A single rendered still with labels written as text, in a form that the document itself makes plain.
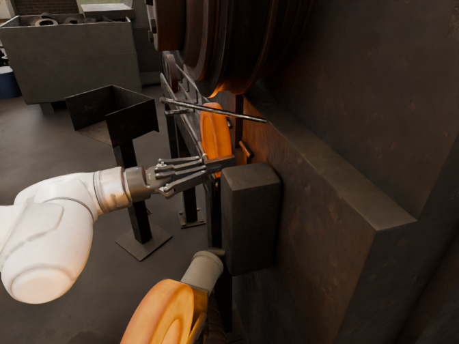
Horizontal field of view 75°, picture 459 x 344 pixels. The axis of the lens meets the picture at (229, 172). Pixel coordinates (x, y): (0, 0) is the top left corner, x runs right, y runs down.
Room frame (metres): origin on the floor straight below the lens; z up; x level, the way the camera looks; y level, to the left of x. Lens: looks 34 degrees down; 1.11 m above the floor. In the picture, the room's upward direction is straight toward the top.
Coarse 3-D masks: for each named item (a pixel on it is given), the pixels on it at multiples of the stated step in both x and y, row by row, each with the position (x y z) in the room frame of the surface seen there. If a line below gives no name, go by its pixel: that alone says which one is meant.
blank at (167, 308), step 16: (160, 288) 0.23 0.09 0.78; (176, 288) 0.23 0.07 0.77; (144, 304) 0.20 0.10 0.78; (160, 304) 0.21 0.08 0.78; (176, 304) 0.22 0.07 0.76; (192, 304) 0.26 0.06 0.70; (144, 320) 0.19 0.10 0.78; (160, 320) 0.19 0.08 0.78; (176, 320) 0.23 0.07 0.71; (128, 336) 0.17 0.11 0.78; (144, 336) 0.17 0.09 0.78; (160, 336) 0.18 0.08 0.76; (176, 336) 0.22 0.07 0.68
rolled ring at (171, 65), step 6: (168, 60) 1.49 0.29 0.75; (174, 60) 1.50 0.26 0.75; (168, 66) 1.59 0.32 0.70; (174, 66) 1.47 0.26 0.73; (168, 72) 1.60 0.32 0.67; (174, 72) 1.46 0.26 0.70; (168, 78) 1.59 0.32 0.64; (174, 78) 1.45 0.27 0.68; (174, 84) 1.46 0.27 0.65; (174, 90) 1.48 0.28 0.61
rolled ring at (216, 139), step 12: (216, 108) 0.66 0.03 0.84; (204, 120) 0.72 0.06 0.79; (216, 120) 0.63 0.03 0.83; (204, 132) 0.73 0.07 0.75; (216, 132) 0.60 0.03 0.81; (228, 132) 0.61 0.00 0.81; (204, 144) 0.72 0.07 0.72; (216, 144) 0.60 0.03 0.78; (228, 144) 0.60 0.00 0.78; (216, 156) 0.60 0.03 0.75
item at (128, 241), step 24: (72, 96) 1.09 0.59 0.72; (96, 96) 1.16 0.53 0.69; (120, 96) 1.20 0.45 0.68; (144, 96) 1.09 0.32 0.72; (72, 120) 1.07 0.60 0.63; (96, 120) 1.14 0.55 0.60; (120, 120) 0.94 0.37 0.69; (144, 120) 1.02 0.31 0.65; (120, 144) 0.93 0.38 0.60; (144, 216) 1.04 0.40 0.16; (120, 240) 1.03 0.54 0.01; (144, 240) 1.02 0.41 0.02
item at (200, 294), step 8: (192, 288) 0.27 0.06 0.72; (200, 288) 0.27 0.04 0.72; (200, 296) 0.27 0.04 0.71; (208, 296) 0.27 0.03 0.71; (200, 304) 0.26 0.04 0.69; (208, 304) 0.27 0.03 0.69; (200, 312) 0.26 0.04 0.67; (208, 312) 0.26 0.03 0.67; (192, 320) 0.27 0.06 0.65; (208, 320) 0.26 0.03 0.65; (192, 328) 0.26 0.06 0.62; (208, 328) 0.26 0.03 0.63
